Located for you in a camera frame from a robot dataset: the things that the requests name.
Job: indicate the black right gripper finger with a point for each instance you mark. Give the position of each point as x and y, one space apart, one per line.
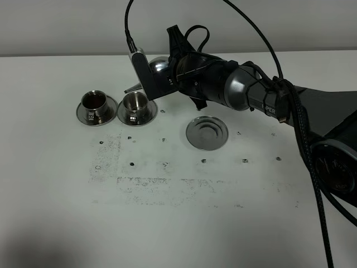
179 45

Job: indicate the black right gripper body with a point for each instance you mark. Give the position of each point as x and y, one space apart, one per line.
200 76

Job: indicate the stainless steel teapot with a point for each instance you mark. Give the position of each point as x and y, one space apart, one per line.
157 65

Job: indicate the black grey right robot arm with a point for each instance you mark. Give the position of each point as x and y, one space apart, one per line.
324 122

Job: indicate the steel teapot saucer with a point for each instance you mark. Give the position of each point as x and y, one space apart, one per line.
207 133

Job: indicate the right steel saucer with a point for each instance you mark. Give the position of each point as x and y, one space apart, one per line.
152 111

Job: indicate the right steel teacup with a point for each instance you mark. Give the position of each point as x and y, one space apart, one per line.
135 106

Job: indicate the steel teacup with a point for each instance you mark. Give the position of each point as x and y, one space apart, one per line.
95 104
135 106

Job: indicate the left steel saucer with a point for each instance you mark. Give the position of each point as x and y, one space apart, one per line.
109 115

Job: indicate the left steel teacup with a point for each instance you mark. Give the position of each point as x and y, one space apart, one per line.
95 104

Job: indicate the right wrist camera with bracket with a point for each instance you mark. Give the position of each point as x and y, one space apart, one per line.
154 85

